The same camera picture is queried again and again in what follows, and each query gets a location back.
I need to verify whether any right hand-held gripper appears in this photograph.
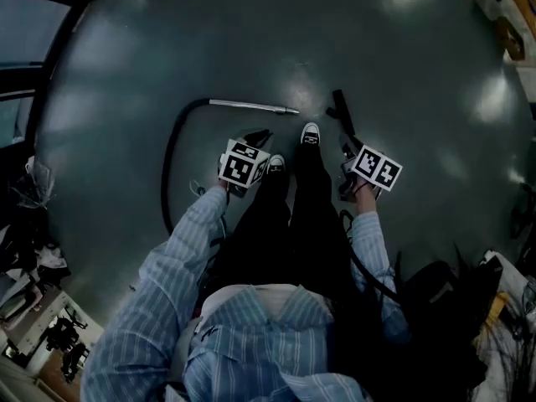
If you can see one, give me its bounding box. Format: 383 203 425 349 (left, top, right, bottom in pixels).
337 133 404 203

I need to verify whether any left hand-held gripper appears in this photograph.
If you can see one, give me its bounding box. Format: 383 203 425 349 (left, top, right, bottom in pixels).
216 128 275 200

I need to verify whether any silver vacuum cleaner wand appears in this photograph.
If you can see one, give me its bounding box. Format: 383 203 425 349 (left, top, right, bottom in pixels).
208 98 301 116

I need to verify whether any black floor nozzle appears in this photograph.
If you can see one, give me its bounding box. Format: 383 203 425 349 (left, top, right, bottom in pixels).
325 89 358 142

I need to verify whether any person's left forearm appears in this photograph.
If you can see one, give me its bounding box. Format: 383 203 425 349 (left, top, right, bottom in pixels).
140 183 230 296

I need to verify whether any person's right forearm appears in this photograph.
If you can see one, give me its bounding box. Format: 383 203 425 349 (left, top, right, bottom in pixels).
348 183 399 296

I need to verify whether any person's left shoe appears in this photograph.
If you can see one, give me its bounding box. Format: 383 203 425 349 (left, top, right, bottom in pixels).
265 153 287 175

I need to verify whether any person's shoe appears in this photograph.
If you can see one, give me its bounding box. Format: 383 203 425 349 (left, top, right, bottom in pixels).
300 121 323 147
265 153 287 175

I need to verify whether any person's right shoe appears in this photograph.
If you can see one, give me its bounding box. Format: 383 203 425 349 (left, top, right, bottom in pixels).
300 121 323 147

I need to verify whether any person's right leg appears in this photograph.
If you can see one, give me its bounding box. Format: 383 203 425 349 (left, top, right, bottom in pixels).
289 140 357 292

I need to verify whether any person's leg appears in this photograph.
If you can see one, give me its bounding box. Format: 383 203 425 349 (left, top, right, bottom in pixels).
213 169 293 291
289 140 357 292

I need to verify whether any person's left leg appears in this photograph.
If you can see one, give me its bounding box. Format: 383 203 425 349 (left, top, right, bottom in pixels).
213 169 293 291

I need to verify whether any black bag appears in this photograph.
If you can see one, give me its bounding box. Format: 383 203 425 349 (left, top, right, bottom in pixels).
399 260 506 376

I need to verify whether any person's striped shirt torso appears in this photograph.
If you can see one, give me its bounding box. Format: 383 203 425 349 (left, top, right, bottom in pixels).
80 282 414 402

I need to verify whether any pile of dark clutter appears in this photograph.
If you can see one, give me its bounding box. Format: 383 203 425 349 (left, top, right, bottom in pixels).
0 152 73 309

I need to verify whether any black vacuum hose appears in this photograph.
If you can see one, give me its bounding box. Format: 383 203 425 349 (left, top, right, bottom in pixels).
160 97 211 236

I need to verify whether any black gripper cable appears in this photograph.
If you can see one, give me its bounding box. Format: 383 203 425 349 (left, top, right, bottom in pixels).
338 209 401 303

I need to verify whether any dark window frame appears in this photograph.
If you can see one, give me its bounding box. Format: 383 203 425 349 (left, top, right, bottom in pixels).
0 0 111 150

